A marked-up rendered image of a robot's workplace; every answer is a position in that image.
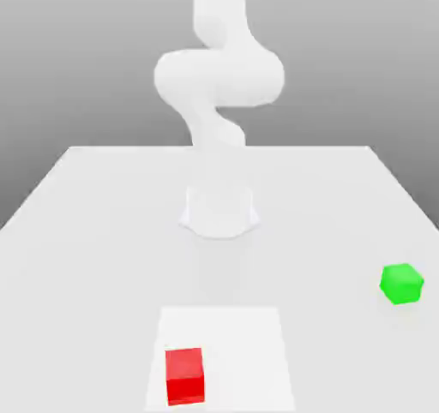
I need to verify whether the small red cube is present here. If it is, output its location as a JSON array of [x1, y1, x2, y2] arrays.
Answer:
[[164, 347, 206, 407]]

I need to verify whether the small green cube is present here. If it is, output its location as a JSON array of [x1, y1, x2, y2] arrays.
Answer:
[[379, 262, 425, 306]]

